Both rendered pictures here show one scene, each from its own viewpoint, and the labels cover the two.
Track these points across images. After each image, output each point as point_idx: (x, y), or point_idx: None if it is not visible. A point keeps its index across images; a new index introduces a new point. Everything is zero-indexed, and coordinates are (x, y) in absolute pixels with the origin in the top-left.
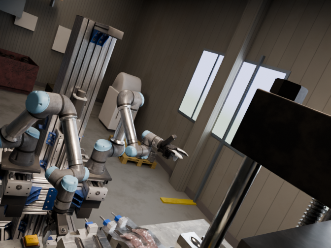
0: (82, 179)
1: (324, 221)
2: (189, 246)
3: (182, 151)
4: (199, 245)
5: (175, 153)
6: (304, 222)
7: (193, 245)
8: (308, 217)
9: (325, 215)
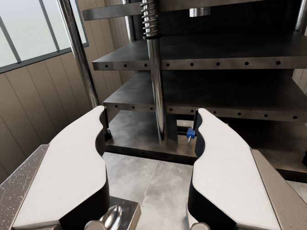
0: None
1: (76, 32)
2: (130, 225)
3: (92, 138)
4: (107, 217)
5: (255, 149)
6: (155, 12)
7: (123, 220)
8: (155, 3)
9: (71, 25)
